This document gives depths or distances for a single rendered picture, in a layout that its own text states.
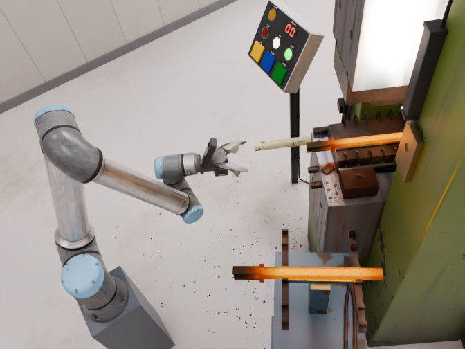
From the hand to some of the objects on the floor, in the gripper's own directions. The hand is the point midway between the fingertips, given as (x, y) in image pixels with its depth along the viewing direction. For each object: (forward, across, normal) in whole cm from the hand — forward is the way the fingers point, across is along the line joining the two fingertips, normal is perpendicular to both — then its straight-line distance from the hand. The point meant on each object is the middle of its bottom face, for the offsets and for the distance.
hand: (248, 154), depth 156 cm
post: (+25, -58, -100) cm, 118 cm away
